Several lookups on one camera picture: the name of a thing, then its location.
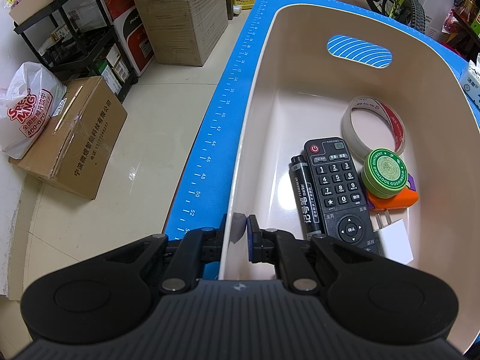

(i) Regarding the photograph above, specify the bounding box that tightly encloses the blue measuring mat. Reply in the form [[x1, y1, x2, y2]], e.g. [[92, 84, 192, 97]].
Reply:
[[164, 0, 467, 239]]

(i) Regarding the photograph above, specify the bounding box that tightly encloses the white double-sided tape roll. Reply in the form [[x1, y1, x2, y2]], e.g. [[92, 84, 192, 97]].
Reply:
[[341, 96, 407, 160]]

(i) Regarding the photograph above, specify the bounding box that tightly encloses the black tv remote control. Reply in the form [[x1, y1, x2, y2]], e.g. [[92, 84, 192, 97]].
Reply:
[[304, 136, 379, 254]]

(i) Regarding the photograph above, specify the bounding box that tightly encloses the black permanent marker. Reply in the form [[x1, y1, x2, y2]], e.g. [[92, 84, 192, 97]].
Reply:
[[289, 155, 323, 240]]

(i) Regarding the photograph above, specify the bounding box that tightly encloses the white red plastic bag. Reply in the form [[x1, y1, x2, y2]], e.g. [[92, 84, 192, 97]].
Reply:
[[0, 62, 67, 159]]

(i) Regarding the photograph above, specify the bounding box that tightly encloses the cluttered shelf with goods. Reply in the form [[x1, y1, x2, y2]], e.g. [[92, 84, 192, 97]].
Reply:
[[440, 0, 479, 62]]

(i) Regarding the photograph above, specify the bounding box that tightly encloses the black metal shelf rack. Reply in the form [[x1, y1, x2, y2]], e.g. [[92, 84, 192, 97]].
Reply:
[[10, 0, 137, 101]]

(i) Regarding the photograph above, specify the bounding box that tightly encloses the white charger plug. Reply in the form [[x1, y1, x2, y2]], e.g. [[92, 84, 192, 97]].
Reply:
[[375, 210, 414, 265]]

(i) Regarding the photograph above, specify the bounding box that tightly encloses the white blue tissue box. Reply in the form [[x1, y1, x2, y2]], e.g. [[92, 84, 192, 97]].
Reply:
[[459, 56, 480, 108]]

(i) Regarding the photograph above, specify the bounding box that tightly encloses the large wrapped cardboard box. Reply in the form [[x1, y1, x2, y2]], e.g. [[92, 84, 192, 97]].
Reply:
[[134, 0, 228, 67]]

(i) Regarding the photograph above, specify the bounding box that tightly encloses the beige plastic storage bin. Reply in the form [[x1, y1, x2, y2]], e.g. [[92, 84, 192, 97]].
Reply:
[[220, 4, 479, 351]]

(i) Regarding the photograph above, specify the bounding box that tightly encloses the red white appliance box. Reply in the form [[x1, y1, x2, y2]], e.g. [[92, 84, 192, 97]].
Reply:
[[103, 0, 155, 77]]

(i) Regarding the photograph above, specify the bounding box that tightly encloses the green round ointment tin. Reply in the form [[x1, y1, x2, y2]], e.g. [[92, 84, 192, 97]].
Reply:
[[361, 148, 408, 199]]

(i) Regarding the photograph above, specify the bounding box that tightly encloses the brown cardboard box on floor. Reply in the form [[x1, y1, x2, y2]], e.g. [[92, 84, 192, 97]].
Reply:
[[9, 76, 127, 200]]

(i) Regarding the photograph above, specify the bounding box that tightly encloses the orange purple toy block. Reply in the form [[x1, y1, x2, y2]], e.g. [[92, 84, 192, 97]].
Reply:
[[366, 175, 419, 211]]

